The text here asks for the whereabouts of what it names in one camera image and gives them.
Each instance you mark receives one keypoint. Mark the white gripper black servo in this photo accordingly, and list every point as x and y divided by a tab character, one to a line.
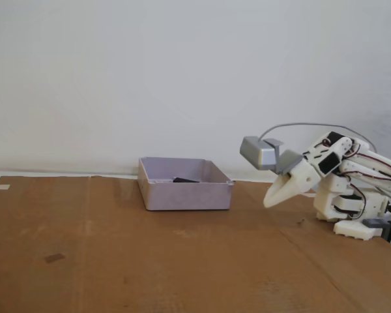
300	180

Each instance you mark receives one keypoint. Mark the black rectangular block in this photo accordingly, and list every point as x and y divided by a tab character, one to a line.
184	180

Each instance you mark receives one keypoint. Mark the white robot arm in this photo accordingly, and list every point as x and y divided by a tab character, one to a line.
329	199

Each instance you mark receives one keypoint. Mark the grey plastic box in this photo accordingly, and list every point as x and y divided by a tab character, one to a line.
182	197

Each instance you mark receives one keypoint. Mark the silver webcam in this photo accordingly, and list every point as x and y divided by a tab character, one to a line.
257	153

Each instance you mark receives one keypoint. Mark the grey black table clamp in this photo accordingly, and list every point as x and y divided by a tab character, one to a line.
376	223

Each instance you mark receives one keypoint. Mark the brown cardboard sheet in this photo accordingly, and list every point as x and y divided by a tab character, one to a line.
117	244

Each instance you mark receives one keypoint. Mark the white tape strip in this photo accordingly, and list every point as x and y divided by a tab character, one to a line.
1	187

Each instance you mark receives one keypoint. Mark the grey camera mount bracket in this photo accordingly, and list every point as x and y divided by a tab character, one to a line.
290	161

